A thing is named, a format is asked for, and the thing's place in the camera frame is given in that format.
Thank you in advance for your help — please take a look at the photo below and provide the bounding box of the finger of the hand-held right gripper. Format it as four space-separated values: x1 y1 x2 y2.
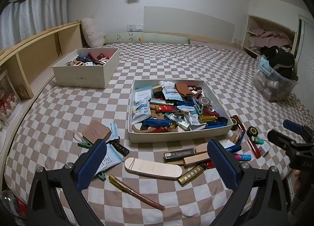
267 130 298 154
283 119 314 141

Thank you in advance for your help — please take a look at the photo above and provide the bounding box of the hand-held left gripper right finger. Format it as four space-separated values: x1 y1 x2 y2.
207 139 288 226

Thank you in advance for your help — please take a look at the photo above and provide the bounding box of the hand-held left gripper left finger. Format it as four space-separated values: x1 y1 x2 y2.
26 139 108 226

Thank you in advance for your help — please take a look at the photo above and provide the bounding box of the white medicine sachet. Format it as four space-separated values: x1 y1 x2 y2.
94 144 124 176

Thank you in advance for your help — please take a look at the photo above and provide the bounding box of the light wooden block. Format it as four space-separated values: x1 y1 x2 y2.
183 152 212 168

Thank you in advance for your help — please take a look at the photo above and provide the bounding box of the shallow white box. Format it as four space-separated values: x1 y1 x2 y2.
128 79 235 143

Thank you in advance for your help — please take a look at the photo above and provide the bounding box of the person's right hand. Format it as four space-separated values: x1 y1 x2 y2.
294 170 303 193

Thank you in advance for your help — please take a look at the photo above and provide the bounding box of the small white box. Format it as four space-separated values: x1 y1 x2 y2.
257 143 270 155

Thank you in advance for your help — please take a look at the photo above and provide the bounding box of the white paper sachet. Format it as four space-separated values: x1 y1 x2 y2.
222 140 236 153

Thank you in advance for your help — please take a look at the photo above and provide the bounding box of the bronze tube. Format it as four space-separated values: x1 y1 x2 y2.
233 130 246 144

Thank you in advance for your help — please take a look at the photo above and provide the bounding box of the brown square pad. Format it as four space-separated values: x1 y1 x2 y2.
81 120 112 142

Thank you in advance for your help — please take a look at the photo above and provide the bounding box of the light blue sachet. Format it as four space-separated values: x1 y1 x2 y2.
107 123 120 143

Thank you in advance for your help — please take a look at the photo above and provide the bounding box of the black lighter with gold cap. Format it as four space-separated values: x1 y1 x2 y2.
163 149 196 163

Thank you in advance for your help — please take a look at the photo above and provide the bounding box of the clear plastic storage bin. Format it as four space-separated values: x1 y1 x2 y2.
253 56 298 103

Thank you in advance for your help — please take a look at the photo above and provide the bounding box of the rose gold pen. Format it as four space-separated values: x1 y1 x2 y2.
108 174 165 210

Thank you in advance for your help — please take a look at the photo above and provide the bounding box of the oval wooden board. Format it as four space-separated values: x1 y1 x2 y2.
124 157 183 180

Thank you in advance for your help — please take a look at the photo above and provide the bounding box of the black bag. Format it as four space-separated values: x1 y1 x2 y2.
260 46 298 81

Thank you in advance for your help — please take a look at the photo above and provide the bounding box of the light blue packet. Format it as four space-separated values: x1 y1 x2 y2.
257 56 270 68

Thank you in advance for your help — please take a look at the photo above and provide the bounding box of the pile of assorted small goods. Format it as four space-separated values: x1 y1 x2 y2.
132 81 228 133

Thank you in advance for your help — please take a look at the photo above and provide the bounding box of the deep white box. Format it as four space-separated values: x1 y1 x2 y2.
52 48 120 89

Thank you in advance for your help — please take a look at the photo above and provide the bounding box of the sliding door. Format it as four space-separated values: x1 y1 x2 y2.
296 14 314 70

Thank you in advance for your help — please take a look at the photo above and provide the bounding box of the clear plastic bag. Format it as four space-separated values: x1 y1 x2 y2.
0 189 27 219

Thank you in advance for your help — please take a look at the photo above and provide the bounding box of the pile of pink clothes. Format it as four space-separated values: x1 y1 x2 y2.
248 28 293 51

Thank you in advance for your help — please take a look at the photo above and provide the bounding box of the wardrobe shelf niche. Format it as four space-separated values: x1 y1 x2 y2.
242 14 298 58

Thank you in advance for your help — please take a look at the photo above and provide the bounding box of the clear display box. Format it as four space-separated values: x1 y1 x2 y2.
0 69 22 131

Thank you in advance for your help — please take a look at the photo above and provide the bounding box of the checkered bed sheet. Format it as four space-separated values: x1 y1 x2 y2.
4 42 314 226

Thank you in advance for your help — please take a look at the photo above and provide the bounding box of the wooden bedside shelf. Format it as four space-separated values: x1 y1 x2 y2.
0 21 84 100

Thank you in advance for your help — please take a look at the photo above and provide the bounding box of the fluffy white pillow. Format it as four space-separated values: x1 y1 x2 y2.
81 18 105 48

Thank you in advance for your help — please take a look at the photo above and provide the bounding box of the long quilted bolster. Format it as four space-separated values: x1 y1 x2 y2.
103 32 190 45

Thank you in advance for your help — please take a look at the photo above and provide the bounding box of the white headboard panel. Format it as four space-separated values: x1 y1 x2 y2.
143 6 236 43

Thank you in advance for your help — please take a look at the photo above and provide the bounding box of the white curtain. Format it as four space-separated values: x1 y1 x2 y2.
0 0 69 51

